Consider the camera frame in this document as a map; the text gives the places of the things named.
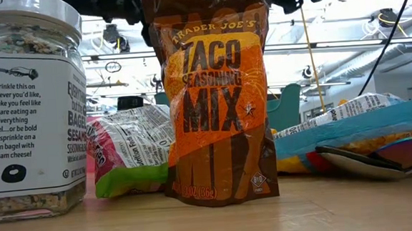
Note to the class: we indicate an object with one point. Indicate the brown orange taco seasoning packet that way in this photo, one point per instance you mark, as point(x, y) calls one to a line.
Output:
point(217, 129)

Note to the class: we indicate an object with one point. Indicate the black lid purple label jar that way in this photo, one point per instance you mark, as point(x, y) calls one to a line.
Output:
point(130, 103)

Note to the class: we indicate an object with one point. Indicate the pink green snack packet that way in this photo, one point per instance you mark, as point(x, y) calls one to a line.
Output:
point(129, 141)

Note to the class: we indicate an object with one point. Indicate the blue ramen packet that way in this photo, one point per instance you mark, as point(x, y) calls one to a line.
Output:
point(353, 128)

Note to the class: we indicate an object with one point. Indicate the iridescent purple spoon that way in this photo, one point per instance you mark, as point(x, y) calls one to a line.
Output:
point(409, 151)
point(356, 165)

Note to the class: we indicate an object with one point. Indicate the white lid bagel seasoning jar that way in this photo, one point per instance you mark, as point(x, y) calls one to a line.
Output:
point(31, 122)

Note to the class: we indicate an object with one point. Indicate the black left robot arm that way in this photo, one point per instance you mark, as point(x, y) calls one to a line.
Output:
point(113, 6)

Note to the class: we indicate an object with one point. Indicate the teal plastic bin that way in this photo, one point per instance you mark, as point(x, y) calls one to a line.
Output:
point(284, 110)

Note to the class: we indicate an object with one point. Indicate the long ceiling light bar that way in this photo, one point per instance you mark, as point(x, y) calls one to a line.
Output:
point(130, 56)

